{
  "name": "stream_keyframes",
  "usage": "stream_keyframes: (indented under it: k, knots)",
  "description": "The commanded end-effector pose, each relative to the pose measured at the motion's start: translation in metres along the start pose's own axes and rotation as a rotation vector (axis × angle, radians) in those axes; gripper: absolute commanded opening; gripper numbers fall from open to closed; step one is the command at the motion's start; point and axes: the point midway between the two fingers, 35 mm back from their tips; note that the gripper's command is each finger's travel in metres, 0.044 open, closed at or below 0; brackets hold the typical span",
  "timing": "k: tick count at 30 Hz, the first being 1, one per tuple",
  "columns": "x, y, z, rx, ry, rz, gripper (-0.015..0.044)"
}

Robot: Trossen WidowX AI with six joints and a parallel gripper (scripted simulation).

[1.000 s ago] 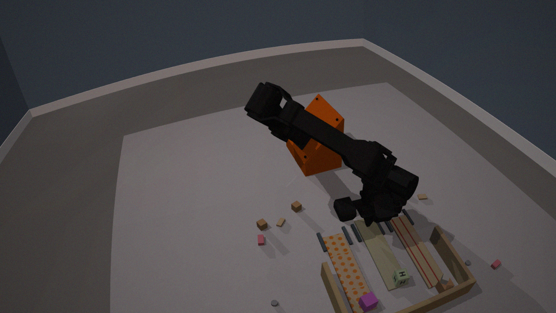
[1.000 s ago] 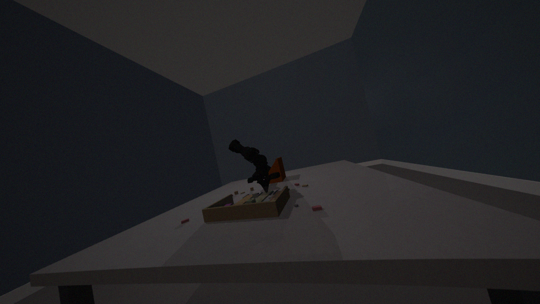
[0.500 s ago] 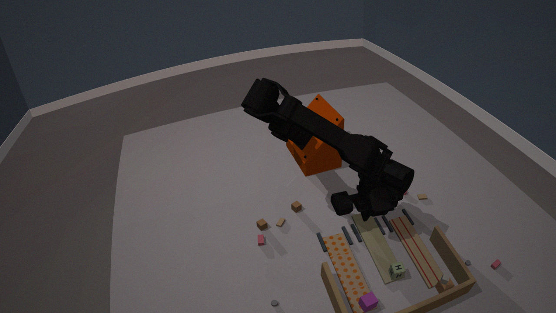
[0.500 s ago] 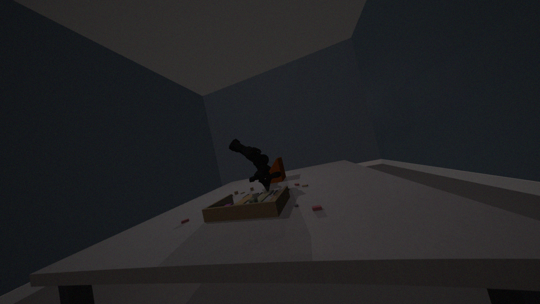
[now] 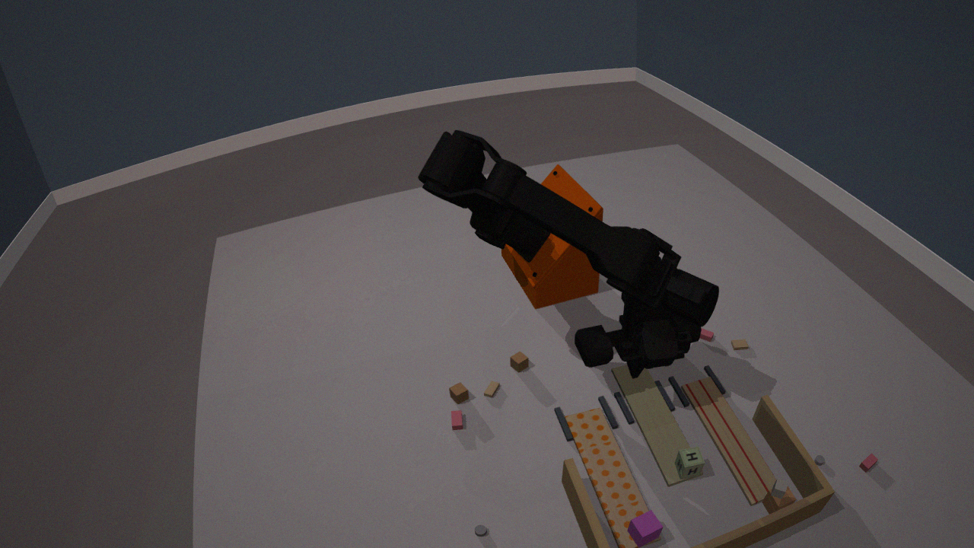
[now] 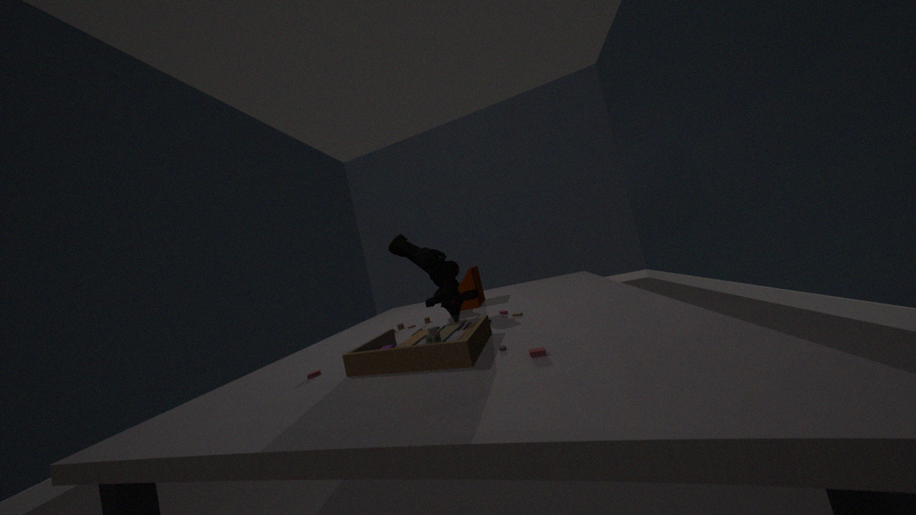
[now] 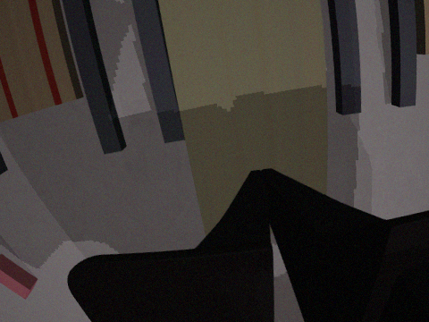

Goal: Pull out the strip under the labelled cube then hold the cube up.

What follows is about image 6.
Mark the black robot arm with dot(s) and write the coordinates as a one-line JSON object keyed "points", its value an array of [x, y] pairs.
{"points": [[429, 261]]}

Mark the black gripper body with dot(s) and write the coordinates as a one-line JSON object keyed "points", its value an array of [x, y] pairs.
{"points": [[467, 295]]}

